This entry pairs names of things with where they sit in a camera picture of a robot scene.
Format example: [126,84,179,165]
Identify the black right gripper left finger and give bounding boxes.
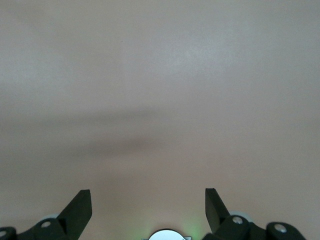
[0,189,93,240]

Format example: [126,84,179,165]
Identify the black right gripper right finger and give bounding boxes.
[201,187,307,240]

